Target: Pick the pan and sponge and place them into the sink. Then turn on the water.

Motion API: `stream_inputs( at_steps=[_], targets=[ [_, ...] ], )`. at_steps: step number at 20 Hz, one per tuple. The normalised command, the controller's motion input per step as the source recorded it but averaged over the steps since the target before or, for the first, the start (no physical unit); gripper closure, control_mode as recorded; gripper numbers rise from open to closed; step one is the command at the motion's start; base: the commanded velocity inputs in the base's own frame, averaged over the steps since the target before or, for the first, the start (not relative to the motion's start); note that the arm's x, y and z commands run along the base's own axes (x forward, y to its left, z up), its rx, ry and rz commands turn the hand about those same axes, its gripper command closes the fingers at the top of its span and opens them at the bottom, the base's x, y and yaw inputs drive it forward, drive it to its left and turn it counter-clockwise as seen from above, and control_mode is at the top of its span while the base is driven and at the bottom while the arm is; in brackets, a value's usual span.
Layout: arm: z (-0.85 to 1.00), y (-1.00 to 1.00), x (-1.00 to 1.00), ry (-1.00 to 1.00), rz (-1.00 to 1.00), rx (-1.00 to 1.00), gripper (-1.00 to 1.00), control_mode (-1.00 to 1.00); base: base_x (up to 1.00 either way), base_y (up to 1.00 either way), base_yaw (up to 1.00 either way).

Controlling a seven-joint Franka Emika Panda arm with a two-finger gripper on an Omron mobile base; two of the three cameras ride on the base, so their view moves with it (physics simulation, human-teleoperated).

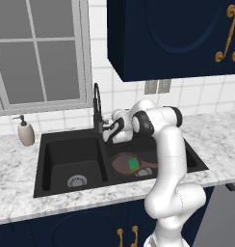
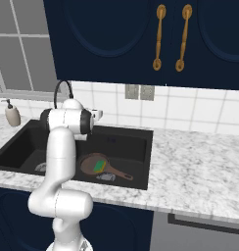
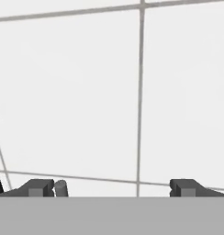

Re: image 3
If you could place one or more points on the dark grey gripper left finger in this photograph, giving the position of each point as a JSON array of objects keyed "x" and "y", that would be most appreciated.
[{"x": 35, "y": 186}]

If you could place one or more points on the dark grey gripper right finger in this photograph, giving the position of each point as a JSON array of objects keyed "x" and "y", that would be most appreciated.
[{"x": 185, "y": 186}]

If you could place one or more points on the grey rounded cylinder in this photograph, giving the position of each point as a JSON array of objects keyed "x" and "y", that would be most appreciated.
[{"x": 61, "y": 188}]

